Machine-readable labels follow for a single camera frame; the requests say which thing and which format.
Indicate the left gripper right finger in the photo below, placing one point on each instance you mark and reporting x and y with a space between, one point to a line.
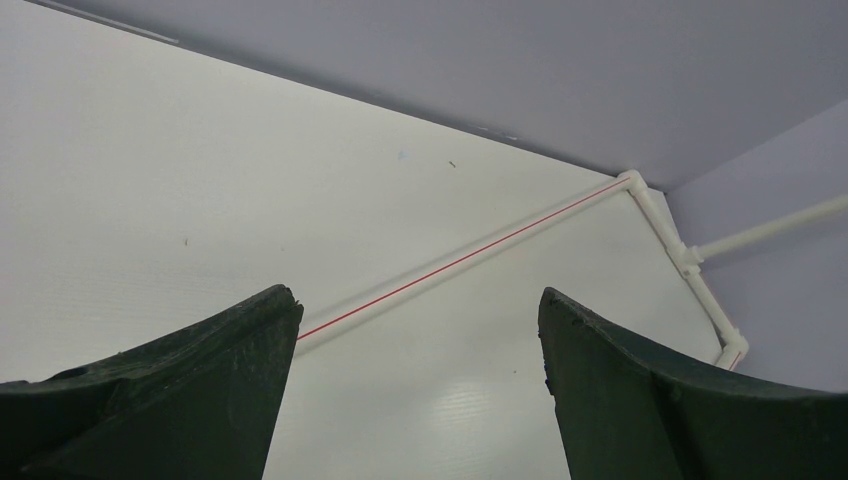
628 407

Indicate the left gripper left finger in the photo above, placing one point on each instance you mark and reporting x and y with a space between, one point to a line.
199 403

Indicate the white PVC pipe frame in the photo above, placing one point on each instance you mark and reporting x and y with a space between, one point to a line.
653 217

